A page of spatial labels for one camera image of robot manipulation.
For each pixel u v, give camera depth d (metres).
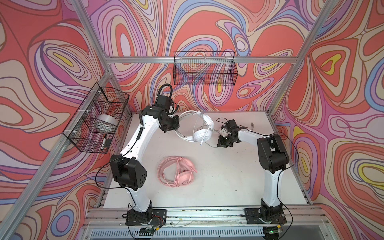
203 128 0.69
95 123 0.70
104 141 0.73
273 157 0.55
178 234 0.77
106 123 0.71
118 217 0.75
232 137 0.79
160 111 0.57
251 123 1.12
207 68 0.96
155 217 0.73
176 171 0.88
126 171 0.45
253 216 0.73
